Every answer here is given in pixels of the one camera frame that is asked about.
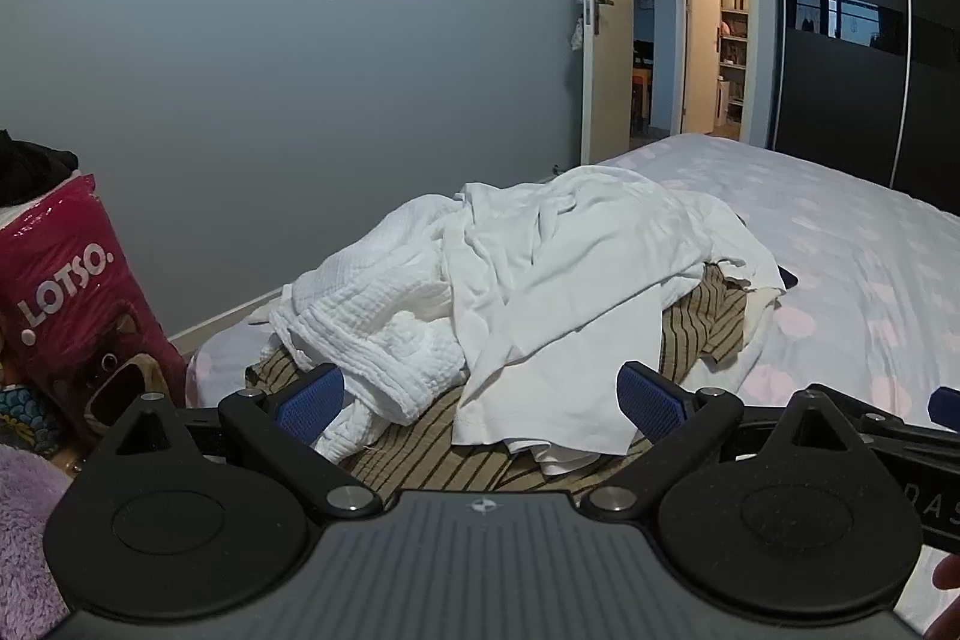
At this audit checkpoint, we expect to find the pink printed bag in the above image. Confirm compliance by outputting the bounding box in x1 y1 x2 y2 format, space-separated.
0 173 188 450

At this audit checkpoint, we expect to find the cream garment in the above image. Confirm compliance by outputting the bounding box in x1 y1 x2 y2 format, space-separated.
739 286 781 341

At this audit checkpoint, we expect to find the bed with pink-dotted sheet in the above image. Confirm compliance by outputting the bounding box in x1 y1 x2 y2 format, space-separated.
186 131 960 536

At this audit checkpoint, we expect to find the white waffle robe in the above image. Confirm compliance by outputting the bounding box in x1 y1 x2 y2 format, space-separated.
251 194 481 461

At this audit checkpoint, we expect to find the person's right hand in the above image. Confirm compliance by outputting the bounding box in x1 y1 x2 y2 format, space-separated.
928 551 960 640

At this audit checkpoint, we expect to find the black cloth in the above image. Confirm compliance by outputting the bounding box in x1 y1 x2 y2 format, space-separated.
0 128 80 210

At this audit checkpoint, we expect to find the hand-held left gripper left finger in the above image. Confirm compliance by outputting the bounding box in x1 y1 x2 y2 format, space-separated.
97 364 383 515

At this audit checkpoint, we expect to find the black wardrobe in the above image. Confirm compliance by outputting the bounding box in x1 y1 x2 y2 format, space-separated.
769 0 960 214

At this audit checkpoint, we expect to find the hallway shelf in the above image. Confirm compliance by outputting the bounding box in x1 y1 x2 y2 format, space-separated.
716 0 751 124

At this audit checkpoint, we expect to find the white t-shirt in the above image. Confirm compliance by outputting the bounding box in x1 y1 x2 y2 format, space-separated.
442 164 787 461

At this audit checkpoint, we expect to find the purple fluffy blanket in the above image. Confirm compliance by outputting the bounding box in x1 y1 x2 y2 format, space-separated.
0 443 83 640

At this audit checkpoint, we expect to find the brown striped shirt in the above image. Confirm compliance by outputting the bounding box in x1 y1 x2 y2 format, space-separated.
247 261 751 498

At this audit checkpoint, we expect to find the hallway door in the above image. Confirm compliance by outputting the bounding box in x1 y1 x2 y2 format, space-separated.
679 0 722 135

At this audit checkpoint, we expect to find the blue patterned cushion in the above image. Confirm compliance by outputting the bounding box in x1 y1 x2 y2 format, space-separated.
0 385 62 459

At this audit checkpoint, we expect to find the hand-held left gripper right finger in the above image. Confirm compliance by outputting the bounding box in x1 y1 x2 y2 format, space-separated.
583 362 863 521

